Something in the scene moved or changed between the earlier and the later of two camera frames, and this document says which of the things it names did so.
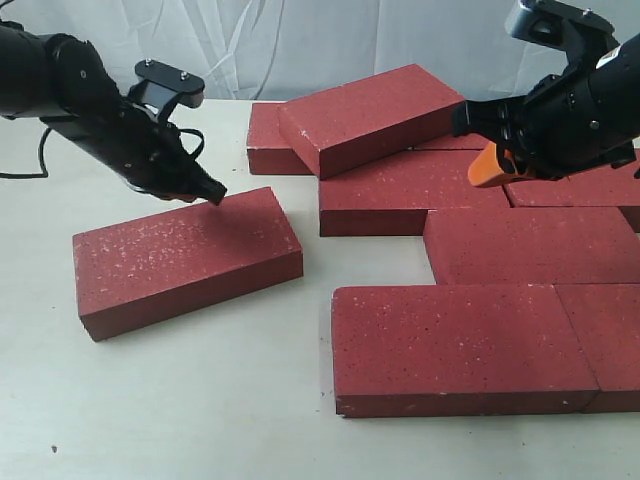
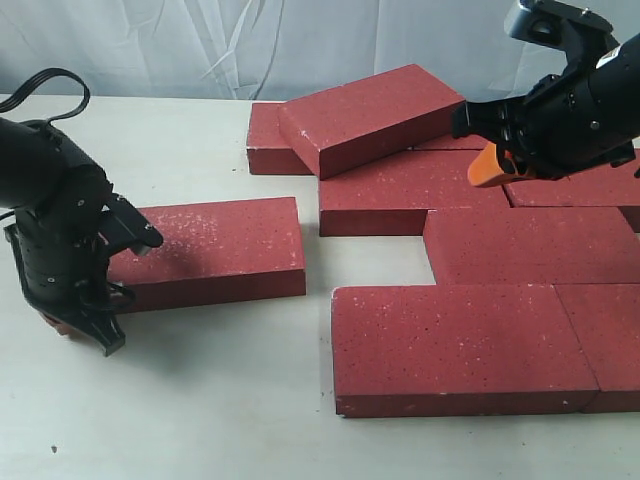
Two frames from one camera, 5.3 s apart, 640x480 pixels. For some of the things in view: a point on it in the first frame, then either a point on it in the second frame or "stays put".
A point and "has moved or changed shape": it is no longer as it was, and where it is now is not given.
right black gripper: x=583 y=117 stays put
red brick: x=391 y=198 stays put
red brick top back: x=374 y=119 stays put
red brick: x=268 y=148 stays put
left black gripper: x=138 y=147 -> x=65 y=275
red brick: x=161 y=266 has moved or changed shape
